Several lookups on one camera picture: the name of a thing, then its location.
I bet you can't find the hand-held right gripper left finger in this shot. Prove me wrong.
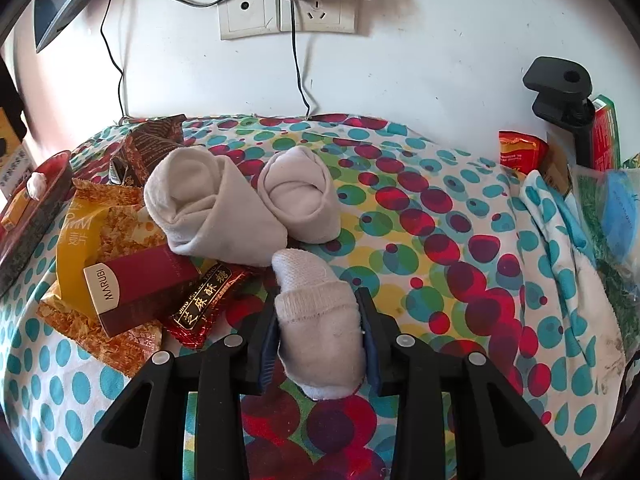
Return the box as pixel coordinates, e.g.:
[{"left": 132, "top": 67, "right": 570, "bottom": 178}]
[{"left": 60, "top": 304, "right": 281, "bottom": 480}]

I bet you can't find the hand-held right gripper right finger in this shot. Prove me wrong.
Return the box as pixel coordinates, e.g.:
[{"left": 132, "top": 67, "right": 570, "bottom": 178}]
[{"left": 356, "top": 288, "right": 583, "bottom": 480}]

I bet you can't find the white sock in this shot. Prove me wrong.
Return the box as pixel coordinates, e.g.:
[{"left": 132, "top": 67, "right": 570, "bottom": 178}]
[{"left": 271, "top": 248, "right": 368, "bottom": 401}]

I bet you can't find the red candy packet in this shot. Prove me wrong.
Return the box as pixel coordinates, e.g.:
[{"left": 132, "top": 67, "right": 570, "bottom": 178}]
[{"left": 165, "top": 262, "right": 251, "bottom": 351}]

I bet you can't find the maroon box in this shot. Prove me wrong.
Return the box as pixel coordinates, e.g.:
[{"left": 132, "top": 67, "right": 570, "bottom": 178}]
[{"left": 82, "top": 244, "right": 216, "bottom": 338}]

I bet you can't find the large grey sock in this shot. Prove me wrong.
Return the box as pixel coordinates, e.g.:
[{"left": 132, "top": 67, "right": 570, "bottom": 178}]
[{"left": 144, "top": 147, "right": 287, "bottom": 267}]

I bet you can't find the small grey sock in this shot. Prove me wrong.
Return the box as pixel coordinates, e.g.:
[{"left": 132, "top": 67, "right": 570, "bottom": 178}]
[{"left": 257, "top": 149, "right": 341, "bottom": 245}]

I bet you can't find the yellow cereal packet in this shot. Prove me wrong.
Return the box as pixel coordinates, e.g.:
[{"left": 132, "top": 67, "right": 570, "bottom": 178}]
[{"left": 39, "top": 177, "right": 168, "bottom": 378}]

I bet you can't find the red basin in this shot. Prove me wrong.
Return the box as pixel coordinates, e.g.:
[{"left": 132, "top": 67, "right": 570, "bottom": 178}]
[{"left": 0, "top": 150, "right": 76, "bottom": 296}]

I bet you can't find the polka dot tablecloth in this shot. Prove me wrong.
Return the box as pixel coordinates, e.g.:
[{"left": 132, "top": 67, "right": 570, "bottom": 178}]
[{"left": 0, "top": 114, "right": 628, "bottom": 480}]

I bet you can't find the small brown snack packet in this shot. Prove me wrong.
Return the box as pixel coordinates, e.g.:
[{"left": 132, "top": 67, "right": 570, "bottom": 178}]
[{"left": 107, "top": 150, "right": 151, "bottom": 192}]

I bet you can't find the large brown snack packet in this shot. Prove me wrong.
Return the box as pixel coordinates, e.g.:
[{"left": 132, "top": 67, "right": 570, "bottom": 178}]
[{"left": 122, "top": 115, "right": 186, "bottom": 163}]

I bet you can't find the red orange snack packet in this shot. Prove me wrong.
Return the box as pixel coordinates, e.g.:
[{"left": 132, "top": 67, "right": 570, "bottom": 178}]
[{"left": 497, "top": 130, "right": 550, "bottom": 177}]

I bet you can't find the brown cardboard packet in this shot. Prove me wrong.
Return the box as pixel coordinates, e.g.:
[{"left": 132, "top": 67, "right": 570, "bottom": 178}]
[{"left": 544, "top": 132, "right": 575, "bottom": 197}]

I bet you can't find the clear plastic bag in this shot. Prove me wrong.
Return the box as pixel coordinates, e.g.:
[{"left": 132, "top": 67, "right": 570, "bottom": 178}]
[{"left": 570, "top": 162, "right": 640, "bottom": 356}]

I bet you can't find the yellow carton box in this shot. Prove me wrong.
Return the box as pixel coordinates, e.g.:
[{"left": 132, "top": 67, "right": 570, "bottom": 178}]
[{"left": 0, "top": 187, "right": 38, "bottom": 231}]

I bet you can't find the green red box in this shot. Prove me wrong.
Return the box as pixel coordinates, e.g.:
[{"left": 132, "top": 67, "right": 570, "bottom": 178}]
[{"left": 590, "top": 94, "right": 621, "bottom": 171}]

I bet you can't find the yellow black box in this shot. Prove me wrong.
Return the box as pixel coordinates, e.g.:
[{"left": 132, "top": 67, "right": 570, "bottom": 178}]
[{"left": 0, "top": 107, "right": 33, "bottom": 198}]

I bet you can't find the black clamp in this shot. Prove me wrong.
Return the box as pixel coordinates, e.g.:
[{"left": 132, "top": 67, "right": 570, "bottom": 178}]
[{"left": 522, "top": 56, "right": 596, "bottom": 168}]

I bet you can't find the grey monitor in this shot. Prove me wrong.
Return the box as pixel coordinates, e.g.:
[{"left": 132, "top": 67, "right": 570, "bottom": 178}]
[{"left": 32, "top": 0, "right": 126, "bottom": 53}]

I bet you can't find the black adapter cable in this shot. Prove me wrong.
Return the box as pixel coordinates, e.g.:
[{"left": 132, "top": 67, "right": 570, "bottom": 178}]
[{"left": 290, "top": 0, "right": 312, "bottom": 118}]

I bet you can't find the thin black cable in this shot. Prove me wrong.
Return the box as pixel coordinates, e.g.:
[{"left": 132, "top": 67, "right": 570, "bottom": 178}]
[{"left": 99, "top": 0, "right": 127, "bottom": 120}]

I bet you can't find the white multi wall socket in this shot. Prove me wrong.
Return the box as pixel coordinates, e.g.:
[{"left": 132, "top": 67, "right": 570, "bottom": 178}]
[{"left": 277, "top": 0, "right": 361, "bottom": 36}]

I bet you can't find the white single wall socket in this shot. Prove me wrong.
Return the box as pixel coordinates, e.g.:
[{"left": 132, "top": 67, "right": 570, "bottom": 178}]
[{"left": 217, "top": 0, "right": 281, "bottom": 41}]

